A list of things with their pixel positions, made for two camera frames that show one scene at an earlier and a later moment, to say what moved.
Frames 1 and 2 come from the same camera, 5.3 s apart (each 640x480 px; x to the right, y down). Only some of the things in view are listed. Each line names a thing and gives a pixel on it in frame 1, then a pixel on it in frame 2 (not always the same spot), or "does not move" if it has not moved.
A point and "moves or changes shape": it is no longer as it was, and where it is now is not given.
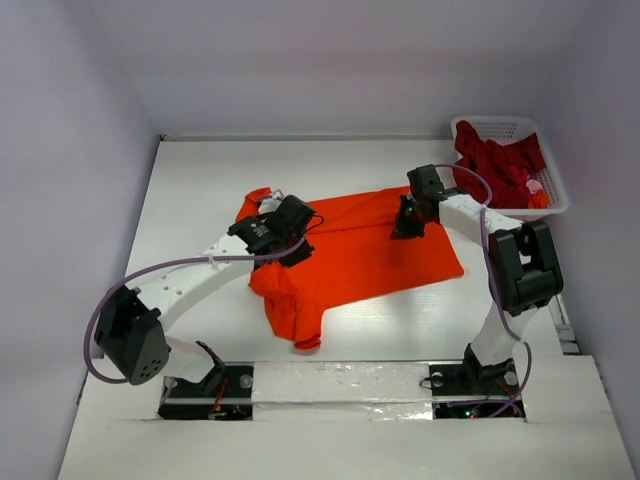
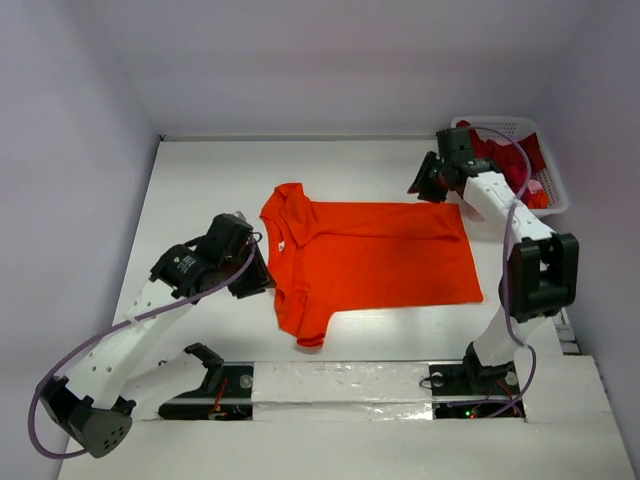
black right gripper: [407, 226] to [427, 177]
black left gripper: [297, 256] to [257, 282]
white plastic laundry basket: [515, 129] does not move
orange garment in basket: [539, 200] does not move
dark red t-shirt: [504, 168] does not move
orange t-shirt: [353, 260] moves or changes shape
